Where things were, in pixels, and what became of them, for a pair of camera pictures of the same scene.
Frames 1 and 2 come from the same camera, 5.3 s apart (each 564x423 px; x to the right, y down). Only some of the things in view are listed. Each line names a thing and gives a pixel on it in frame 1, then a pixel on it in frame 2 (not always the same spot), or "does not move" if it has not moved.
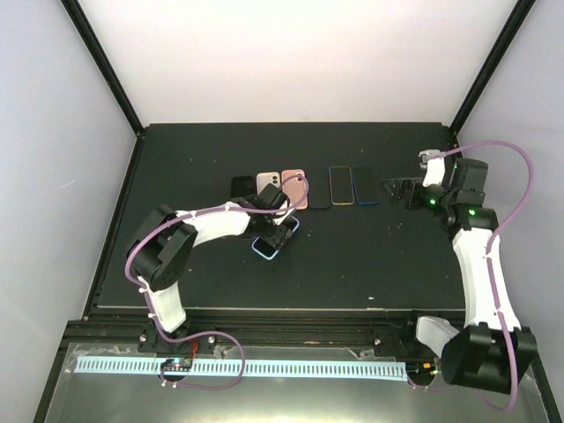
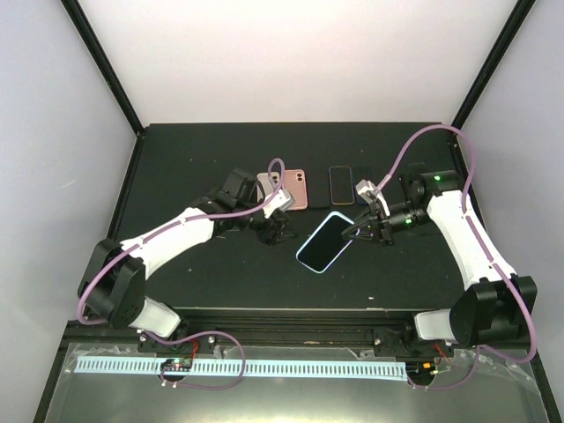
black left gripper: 277,239 does not move
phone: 294,185 does not move
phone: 268,250 to 326,243
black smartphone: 319,189 does not move
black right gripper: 412,183 to 377,213
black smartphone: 341,185 does not move
